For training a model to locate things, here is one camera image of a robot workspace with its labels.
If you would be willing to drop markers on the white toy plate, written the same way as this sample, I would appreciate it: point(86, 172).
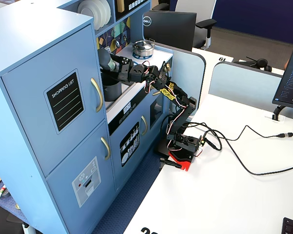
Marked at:
point(88, 9)
point(109, 9)
point(103, 12)

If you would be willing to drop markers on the blue cabinet door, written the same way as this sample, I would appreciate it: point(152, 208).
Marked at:
point(117, 170)

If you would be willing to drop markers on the gray desk divider panel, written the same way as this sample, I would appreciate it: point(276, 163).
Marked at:
point(234, 85)
point(185, 73)

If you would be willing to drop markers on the black dishes sticker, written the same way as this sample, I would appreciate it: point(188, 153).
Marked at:
point(129, 146)

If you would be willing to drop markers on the black shopping list board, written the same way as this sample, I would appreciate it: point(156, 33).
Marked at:
point(64, 102)

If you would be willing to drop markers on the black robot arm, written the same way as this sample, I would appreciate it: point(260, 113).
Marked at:
point(185, 114)

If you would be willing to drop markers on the blue fridge door with dispenser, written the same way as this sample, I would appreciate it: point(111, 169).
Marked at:
point(63, 190)

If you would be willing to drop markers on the gold stove knob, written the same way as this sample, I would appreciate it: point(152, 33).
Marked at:
point(168, 68)

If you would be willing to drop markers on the red robot base mount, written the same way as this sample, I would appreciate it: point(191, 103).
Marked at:
point(180, 161)

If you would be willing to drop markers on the black dell monitor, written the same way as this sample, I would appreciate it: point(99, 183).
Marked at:
point(171, 29)

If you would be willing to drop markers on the blue toy kitchen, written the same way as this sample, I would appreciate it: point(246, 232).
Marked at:
point(27, 29)

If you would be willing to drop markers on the blue fridge door with chalkboard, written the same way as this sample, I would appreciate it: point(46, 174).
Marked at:
point(27, 97)

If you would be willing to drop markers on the white office chair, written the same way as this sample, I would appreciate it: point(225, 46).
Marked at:
point(193, 9)

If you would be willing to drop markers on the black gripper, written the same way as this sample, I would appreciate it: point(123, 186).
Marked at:
point(122, 65)

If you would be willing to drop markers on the black headphones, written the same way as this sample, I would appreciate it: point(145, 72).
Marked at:
point(261, 63)

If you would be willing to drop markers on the black table clamp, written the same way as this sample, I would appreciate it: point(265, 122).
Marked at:
point(171, 163)

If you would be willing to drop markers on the gray water dispenser sticker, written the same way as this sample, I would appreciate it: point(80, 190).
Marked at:
point(86, 185)

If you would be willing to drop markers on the gray plastic pot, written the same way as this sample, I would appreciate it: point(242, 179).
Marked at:
point(112, 91)

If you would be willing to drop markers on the metal ladle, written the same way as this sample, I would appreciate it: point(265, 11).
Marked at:
point(117, 44)

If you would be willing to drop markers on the stainless steel pot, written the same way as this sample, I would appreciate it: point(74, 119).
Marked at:
point(142, 48)

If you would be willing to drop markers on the blue oven door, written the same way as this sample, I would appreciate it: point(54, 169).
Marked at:
point(165, 103)

